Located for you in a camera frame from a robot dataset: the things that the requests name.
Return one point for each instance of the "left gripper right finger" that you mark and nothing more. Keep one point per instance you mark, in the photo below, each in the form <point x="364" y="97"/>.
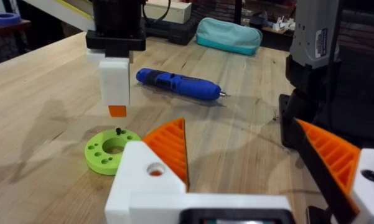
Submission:
<point x="339" y="161"/>

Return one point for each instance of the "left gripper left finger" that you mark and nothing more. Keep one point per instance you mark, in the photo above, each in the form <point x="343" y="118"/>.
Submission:
<point x="140" y="180"/>

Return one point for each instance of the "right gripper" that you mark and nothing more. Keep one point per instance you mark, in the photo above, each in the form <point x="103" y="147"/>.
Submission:
<point x="118" y="28"/>

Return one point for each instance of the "small black screw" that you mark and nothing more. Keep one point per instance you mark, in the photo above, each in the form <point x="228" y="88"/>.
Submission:
<point x="118" y="131"/>

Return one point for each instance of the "blue electric screwdriver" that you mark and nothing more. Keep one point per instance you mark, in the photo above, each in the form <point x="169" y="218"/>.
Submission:
<point x="186" y="85"/>

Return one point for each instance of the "green disc with holes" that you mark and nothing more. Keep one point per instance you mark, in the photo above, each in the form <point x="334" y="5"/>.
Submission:
<point x="95" y="155"/>

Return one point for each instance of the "black tool case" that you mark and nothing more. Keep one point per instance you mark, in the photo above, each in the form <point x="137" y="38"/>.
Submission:
<point x="174" y="32"/>

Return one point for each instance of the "white board with yellow edge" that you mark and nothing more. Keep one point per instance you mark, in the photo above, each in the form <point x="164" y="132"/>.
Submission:
<point x="62" y="11"/>

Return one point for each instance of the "pale wooden box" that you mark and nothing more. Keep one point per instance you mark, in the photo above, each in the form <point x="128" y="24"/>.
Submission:
<point x="177" y="11"/>

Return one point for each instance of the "red-brown side table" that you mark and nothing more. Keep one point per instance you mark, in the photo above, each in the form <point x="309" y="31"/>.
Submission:
<point x="6" y="29"/>

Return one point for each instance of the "teal zip pouch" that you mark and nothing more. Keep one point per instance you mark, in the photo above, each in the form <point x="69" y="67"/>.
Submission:
<point x="227" y="35"/>

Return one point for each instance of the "blue tape roll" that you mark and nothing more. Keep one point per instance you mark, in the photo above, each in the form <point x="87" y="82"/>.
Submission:
<point x="4" y="19"/>

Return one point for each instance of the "heap of white scraps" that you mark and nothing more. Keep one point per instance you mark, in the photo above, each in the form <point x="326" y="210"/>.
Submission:
<point x="283" y="25"/>

